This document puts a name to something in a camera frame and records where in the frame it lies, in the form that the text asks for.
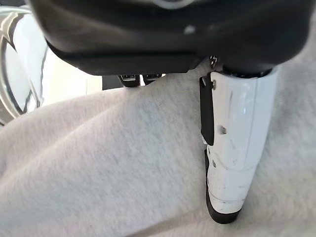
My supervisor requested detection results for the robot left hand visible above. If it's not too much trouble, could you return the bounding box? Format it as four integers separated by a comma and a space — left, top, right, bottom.
28, 0, 316, 224

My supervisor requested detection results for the white garment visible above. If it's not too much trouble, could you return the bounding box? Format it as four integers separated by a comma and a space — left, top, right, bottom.
0, 49, 316, 237

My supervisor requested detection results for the round black washer door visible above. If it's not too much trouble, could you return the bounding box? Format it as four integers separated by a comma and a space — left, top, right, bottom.
0, 4, 50, 126

